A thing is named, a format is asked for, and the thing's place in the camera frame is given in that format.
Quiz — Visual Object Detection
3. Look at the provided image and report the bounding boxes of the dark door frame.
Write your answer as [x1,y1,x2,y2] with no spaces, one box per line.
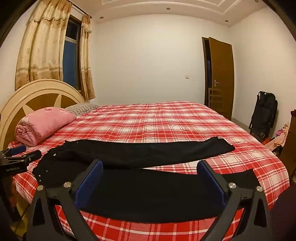
[201,37,211,107]

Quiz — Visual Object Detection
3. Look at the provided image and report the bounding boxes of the narrow beige patterned curtain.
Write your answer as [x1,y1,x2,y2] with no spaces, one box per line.
[80,14,96,101]

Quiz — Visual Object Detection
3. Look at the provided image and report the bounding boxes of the wide beige patterned curtain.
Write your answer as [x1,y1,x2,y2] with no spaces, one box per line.
[15,0,71,91]

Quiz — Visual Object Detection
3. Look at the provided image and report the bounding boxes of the black pants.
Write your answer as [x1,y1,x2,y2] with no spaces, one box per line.
[32,136,262,224]

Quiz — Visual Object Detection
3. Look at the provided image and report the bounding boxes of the pile of clothes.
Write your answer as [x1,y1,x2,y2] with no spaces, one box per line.
[264,123,291,154]

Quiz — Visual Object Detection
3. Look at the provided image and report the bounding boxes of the brown wooden door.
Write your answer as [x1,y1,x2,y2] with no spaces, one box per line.
[208,37,235,120]

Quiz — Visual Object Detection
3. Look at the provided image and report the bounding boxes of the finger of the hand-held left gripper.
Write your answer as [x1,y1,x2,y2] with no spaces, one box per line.
[3,150,42,166]
[0,145,27,159]

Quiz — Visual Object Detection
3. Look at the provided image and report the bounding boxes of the pink folded blanket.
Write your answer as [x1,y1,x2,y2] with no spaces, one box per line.
[14,107,77,147]

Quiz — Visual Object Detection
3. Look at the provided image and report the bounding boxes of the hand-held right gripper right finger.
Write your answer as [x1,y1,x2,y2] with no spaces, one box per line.
[197,159,272,241]

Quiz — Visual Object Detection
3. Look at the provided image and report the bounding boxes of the red plaid bed sheet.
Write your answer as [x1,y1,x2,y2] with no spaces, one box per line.
[8,101,290,241]

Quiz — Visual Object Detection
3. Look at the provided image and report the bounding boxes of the wooden chair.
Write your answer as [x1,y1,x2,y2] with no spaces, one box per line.
[208,87,223,110]

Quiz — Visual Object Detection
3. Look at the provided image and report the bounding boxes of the person's dark clothing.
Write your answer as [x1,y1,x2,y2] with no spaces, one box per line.
[270,189,296,241]

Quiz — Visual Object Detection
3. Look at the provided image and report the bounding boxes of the dark window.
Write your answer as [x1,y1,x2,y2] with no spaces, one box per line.
[63,15,83,91]

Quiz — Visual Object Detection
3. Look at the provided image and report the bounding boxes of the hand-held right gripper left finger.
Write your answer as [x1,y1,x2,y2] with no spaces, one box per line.
[25,159,103,241]

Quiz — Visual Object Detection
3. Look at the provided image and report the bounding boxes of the dark curtain rod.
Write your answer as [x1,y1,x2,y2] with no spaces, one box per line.
[66,0,92,18]

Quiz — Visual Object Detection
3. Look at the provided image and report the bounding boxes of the striped pillow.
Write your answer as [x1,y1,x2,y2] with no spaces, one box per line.
[65,103,100,116]

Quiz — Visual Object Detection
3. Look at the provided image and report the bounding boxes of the cream wooden headboard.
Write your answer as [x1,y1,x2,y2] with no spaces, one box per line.
[0,79,85,151]

